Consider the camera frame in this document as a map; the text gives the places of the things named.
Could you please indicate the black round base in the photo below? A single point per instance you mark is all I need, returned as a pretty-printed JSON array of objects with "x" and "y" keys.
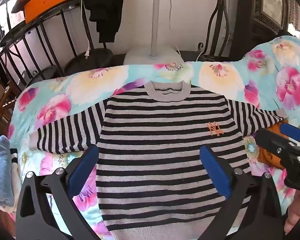
[{"x": 90, "y": 60}]

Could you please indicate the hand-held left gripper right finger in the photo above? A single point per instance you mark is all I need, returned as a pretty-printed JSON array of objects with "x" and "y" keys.
[{"x": 213, "y": 170}]

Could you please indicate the black hanging clothes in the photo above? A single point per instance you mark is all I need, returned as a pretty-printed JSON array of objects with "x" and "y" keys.
[{"x": 105, "y": 15}]

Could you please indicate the orange cloth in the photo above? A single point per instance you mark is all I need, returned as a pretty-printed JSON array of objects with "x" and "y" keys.
[{"x": 271, "y": 152}]

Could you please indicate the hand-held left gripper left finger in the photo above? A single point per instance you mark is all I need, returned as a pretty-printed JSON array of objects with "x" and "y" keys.
[{"x": 86, "y": 163}]

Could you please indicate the orange box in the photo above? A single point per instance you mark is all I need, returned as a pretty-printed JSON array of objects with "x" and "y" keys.
[{"x": 48, "y": 2}]

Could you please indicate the blue fluffy towel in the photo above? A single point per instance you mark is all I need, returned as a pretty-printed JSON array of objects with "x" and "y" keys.
[{"x": 1, "y": 170}]

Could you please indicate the black metal bed frame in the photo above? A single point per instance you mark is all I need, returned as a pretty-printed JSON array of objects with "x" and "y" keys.
[{"x": 221, "y": 20}]

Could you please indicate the wooden chair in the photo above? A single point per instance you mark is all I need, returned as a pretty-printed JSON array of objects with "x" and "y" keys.
[{"x": 0, "y": 105}]

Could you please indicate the white fan stand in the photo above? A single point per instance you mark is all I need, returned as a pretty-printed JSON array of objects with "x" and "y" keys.
[{"x": 153, "y": 30}]

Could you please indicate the white folded cloth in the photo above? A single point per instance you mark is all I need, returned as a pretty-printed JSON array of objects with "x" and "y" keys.
[{"x": 16, "y": 185}]

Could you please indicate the black and grey striped sweater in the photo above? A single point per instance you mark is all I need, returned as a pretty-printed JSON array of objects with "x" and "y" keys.
[{"x": 162, "y": 140}]

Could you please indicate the black metal rack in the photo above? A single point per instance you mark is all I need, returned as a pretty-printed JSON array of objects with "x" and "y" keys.
[{"x": 40, "y": 42}]

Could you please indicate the person's right hand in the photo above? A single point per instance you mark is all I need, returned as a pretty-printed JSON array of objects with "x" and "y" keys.
[{"x": 293, "y": 215}]

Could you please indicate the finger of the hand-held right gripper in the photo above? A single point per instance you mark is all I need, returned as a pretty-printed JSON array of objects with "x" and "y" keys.
[
  {"x": 292, "y": 131},
  {"x": 268, "y": 138}
]

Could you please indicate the floral blanket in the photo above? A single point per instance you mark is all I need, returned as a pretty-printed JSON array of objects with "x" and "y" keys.
[{"x": 95, "y": 85}]

